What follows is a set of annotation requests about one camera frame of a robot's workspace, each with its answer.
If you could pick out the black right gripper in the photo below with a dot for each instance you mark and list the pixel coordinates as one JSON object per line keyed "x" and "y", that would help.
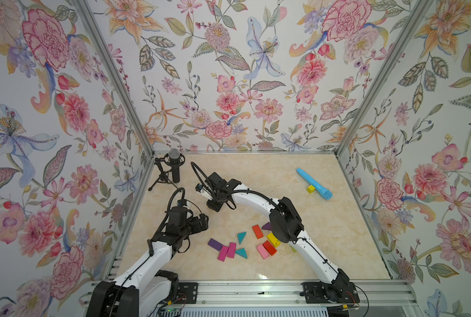
{"x": 210, "y": 204}

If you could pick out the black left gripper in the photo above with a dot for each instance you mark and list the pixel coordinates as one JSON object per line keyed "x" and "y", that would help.
{"x": 197, "y": 225}

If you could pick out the purple rectangular block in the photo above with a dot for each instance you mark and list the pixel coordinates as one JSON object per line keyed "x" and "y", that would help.
{"x": 215, "y": 244}

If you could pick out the magenta rectangular block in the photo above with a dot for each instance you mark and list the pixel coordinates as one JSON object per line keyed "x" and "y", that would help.
{"x": 223, "y": 253}
{"x": 231, "y": 250}

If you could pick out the red rectangular block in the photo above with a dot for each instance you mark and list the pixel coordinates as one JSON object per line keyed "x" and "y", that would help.
{"x": 257, "y": 231}
{"x": 269, "y": 248}

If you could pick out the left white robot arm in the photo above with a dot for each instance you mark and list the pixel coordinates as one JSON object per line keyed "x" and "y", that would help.
{"x": 145, "y": 284}

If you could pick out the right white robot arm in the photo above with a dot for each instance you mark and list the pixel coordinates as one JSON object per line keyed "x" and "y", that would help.
{"x": 286, "y": 225}

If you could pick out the teal triangle block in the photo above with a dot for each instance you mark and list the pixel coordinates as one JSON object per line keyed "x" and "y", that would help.
{"x": 241, "y": 252}
{"x": 241, "y": 237}

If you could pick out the black rhinestone microphone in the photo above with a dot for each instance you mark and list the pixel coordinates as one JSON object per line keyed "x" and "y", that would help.
{"x": 175, "y": 163}

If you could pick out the purple triangle block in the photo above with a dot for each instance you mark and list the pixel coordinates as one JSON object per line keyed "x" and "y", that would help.
{"x": 267, "y": 227}

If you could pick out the black tripod mic stand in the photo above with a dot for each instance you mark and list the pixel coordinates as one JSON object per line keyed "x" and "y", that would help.
{"x": 165, "y": 173}

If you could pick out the yellow rectangular block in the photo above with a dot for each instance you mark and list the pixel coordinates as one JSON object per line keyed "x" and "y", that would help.
{"x": 273, "y": 240}

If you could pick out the pink rectangular block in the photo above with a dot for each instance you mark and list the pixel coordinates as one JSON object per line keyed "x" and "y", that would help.
{"x": 263, "y": 252}

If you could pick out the blue toy microphone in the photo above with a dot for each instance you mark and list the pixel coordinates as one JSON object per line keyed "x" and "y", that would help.
{"x": 324, "y": 192}

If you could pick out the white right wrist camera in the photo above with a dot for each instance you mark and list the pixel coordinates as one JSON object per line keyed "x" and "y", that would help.
{"x": 202, "y": 190}

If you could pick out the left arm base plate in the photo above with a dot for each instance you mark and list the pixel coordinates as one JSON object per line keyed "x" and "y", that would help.
{"x": 182, "y": 293}

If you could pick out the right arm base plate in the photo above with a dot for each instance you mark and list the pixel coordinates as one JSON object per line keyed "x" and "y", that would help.
{"x": 321, "y": 293}

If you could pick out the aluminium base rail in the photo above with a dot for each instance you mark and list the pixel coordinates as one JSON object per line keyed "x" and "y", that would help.
{"x": 372, "y": 294}

